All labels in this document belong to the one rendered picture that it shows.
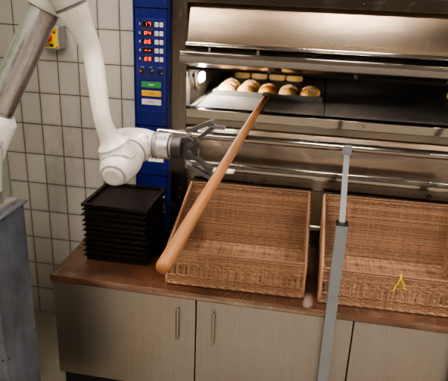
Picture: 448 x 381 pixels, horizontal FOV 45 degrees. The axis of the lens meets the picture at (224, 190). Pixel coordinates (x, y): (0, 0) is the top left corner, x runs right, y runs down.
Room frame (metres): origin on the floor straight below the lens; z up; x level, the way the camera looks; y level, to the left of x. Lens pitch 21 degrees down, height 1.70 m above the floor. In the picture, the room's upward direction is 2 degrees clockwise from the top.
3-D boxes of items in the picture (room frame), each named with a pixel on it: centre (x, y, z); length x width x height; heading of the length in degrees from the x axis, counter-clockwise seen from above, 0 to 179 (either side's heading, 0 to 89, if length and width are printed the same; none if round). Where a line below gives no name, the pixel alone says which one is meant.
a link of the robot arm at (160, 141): (1.75, 0.21, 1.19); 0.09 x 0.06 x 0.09; 170
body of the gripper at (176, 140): (1.74, 0.13, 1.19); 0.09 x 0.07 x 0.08; 80
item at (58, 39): (2.46, 0.78, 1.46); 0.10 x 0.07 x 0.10; 80
